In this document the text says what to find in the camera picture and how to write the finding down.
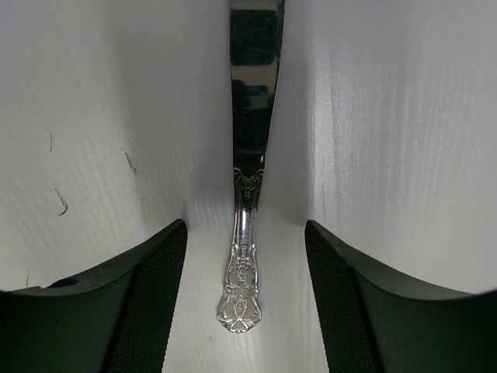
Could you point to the silver table knife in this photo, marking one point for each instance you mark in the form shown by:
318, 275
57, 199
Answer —
255, 45

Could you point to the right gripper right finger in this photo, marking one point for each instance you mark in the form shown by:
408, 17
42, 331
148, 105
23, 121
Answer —
374, 318

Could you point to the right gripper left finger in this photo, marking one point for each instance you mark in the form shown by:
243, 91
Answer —
114, 317

